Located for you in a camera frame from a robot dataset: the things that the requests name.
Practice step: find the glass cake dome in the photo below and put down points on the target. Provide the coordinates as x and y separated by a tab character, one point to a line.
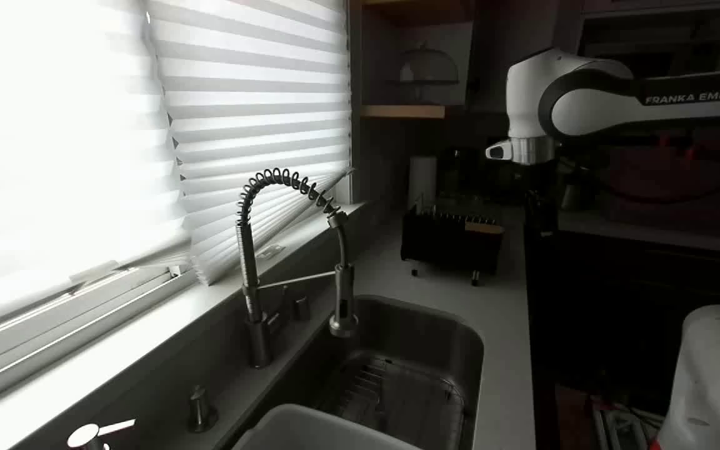
428	66

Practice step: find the white plastic wash basin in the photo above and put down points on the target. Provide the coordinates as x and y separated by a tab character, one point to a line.
304	429

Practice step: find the black dish drying rack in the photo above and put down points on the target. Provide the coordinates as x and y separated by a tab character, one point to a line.
446	241

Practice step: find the stainless steel sink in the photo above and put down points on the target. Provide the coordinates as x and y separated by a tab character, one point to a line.
407	334

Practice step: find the chrome soap dispenser pump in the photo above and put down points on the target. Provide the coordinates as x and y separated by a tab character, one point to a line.
202	410

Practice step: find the white paper towel roll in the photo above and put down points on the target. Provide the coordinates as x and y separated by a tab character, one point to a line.
421	189

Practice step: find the white pleated window blind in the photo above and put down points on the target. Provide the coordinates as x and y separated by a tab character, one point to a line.
252	85

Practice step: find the metal sink bottom grid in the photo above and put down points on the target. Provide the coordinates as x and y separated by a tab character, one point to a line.
399	397

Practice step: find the chrome spring kitchen faucet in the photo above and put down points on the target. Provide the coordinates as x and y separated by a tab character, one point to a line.
346	316

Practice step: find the wooden wall shelf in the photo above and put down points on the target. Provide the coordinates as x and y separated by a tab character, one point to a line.
403	111

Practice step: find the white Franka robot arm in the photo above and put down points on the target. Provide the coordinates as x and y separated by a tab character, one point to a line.
557	96

